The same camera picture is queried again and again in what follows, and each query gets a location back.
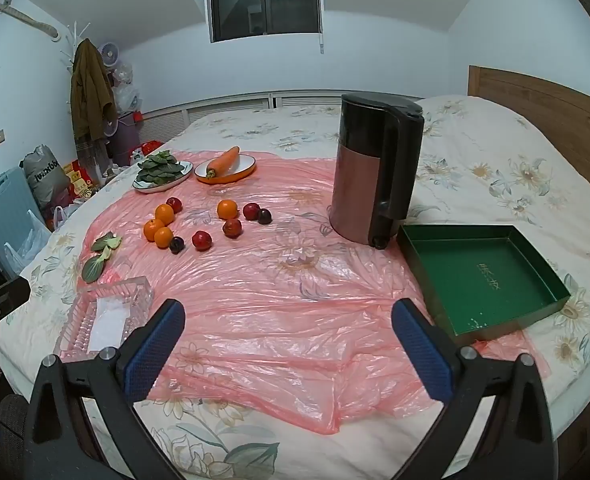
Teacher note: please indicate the grey bag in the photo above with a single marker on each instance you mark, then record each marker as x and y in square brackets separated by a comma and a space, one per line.
[45, 177]

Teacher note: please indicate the red apple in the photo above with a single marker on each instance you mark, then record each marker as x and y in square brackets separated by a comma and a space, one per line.
[201, 241]
[251, 211]
[232, 228]
[174, 204]

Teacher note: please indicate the wooden headboard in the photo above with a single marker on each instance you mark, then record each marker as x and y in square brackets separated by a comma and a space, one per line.
[560, 113]

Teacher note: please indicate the orange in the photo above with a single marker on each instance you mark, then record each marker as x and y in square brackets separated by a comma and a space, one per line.
[227, 209]
[164, 213]
[163, 237]
[151, 227]

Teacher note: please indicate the dark plum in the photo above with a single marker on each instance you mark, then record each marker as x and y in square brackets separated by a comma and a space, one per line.
[176, 245]
[264, 216]

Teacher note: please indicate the bok choy leaf upper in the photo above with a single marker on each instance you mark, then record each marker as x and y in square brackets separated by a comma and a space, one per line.
[109, 241]

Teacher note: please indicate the small white fan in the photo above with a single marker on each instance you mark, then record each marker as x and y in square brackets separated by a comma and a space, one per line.
[110, 54]

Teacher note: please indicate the pile of green leaves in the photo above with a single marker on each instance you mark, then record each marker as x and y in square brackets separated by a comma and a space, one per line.
[158, 167]

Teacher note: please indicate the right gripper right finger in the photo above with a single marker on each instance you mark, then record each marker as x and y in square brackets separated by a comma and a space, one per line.
[517, 440]

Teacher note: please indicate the clear glass tray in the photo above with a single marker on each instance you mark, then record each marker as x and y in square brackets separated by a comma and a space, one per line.
[103, 315]

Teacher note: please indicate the olive jacket on rack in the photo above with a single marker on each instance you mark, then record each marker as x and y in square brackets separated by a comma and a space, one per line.
[92, 98]

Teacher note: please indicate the pink plastic sheet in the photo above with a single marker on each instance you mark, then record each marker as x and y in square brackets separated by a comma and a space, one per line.
[288, 319]

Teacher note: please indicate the red snack boxes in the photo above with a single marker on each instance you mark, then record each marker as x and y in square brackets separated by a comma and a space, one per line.
[81, 185]

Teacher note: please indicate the carrot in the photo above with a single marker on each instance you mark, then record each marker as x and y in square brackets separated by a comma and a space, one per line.
[221, 164]

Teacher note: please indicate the blue plastic case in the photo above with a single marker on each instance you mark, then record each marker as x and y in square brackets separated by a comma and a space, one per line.
[15, 199]

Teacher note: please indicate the patterned plate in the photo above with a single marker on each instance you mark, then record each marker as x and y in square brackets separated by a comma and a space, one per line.
[152, 187]

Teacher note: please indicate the white plastic bag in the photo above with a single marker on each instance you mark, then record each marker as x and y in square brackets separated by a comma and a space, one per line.
[31, 244]

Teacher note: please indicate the green tray box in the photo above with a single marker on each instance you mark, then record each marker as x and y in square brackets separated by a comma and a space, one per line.
[480, 282]

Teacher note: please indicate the bok choy leaf lower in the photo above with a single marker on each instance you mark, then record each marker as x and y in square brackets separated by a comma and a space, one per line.
[94, 266]

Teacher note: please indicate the purple bin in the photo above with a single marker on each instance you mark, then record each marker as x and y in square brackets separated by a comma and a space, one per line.
[122, 137]

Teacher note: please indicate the black and copper kettle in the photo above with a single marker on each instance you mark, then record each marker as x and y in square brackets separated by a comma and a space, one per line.
[379, 145]

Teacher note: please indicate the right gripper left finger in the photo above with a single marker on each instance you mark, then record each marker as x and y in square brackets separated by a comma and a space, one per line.
[59, 440]

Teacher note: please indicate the bok choy leaf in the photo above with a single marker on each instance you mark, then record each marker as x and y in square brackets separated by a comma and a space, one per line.
[109, 241]
[94, 266]

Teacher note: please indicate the white coat rack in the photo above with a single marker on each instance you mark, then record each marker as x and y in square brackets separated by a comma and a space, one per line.
[73, 36]

